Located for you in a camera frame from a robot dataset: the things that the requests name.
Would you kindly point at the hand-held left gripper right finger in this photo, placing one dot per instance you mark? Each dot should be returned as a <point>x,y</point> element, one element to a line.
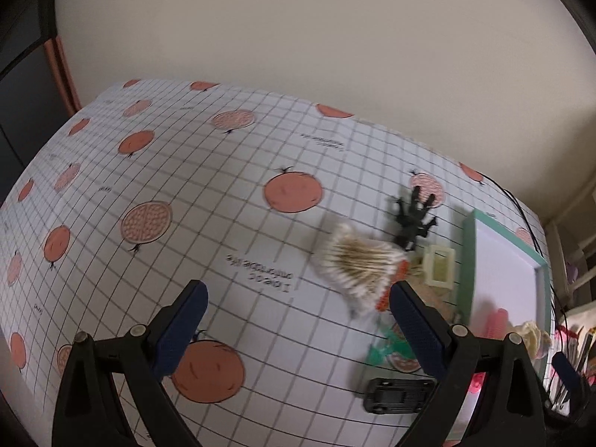
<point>414,330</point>

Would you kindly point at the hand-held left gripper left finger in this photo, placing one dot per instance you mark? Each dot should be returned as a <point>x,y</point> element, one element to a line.
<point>185,323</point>

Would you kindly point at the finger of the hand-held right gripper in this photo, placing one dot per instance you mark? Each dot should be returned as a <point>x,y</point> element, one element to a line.
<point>565,372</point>

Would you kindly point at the brown snack packet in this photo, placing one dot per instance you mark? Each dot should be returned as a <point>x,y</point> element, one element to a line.
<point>437,305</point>

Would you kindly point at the pack of cotton swabs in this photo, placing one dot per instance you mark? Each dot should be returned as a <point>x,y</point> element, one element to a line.
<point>354,265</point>

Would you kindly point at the green rimmed white tray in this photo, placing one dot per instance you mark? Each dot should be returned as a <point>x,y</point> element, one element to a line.
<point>503,279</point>

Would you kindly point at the green plastic packet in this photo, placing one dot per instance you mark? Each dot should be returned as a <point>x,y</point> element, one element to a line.
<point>382,351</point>

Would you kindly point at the pink white crochet mat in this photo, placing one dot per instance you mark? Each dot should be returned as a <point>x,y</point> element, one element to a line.
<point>563,333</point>

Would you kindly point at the cream lace cloth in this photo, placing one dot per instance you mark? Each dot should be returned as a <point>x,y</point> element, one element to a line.
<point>533,335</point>

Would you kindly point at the black toy car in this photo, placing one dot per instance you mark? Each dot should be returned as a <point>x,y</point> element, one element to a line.
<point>396,393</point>

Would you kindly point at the cream plastic hair clip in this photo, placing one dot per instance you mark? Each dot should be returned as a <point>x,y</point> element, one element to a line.
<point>440,265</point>

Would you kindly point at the pink plastic item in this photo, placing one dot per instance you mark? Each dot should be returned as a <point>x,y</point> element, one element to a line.
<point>475,384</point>

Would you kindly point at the pink hair rollers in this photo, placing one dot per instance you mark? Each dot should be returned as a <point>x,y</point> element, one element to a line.
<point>496,321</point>

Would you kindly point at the black claw hair clip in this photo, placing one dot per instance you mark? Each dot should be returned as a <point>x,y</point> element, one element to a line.
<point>409,223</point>

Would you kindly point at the white plastic shelf rack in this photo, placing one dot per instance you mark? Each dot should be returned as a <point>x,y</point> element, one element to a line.
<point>558,242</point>

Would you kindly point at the grid tablecloth with fruit print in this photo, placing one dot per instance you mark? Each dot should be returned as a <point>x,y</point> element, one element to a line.
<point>233,186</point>

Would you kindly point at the dark cabinet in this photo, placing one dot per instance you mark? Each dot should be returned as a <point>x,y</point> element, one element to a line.
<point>23,102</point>

